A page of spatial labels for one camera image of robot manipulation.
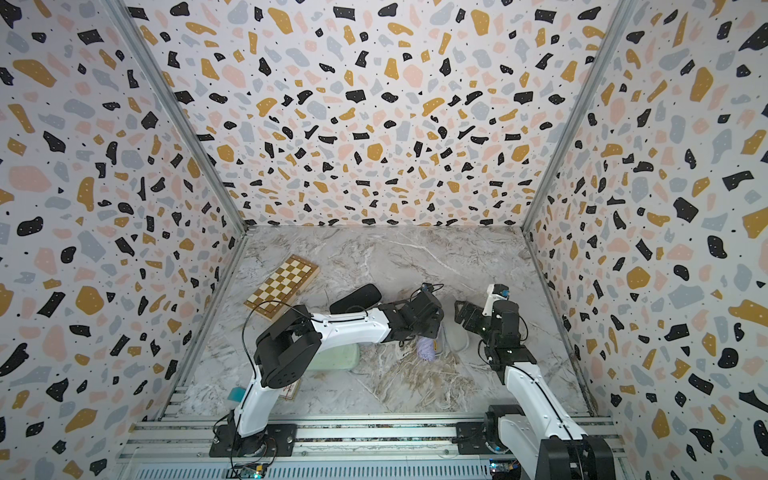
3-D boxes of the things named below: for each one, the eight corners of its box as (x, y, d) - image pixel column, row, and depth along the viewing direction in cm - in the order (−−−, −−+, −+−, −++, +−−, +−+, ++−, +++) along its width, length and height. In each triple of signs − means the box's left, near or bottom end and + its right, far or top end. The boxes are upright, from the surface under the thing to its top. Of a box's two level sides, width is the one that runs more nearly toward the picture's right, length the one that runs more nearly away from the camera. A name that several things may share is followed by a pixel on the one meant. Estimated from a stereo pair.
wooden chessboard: (246, 306, 101) (242, 300, 98) (294, 259, 114) (292, 253, 111) (272, 321, 97) (268, 316, 94) (319, 271, 111) (317, 265, 108)
